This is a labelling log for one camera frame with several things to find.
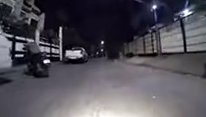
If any white car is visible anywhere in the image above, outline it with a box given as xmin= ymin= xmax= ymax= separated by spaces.
xmin=63 ymin=46 xmax=90 ymax=64

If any grey asphalt road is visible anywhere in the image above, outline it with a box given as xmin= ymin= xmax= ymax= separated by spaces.
xmin=0 ymin=52 xmax=206 ymax=117

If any pale pole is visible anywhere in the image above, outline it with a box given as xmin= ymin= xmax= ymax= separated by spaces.
xmin=58 ymin=25 xmax=65 ymax=62

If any street lamp pole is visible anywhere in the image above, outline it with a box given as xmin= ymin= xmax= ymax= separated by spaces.
xmin=149 ymin=0 xmax=163 ymax=56

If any person on motorcycle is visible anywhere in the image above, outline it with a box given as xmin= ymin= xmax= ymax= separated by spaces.
xmin=22 ymin=41 xmax=53 ymax=79

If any pale concrete roadside strip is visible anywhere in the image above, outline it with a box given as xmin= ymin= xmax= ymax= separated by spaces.
xmin=120 ymin=51 xmax=206 ymax=84

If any pale panel fence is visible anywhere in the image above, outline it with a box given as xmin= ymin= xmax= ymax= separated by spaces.
xmin=121 ymin=10 xmax=206 ymax=58

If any building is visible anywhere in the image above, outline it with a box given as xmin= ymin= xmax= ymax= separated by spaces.
xmin=0 ymin=0 xmax=48 ymax=45

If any white boundary wall with rails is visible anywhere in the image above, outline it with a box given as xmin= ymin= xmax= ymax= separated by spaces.
xmin=0 ymin=28 xmax=61 ymax=73

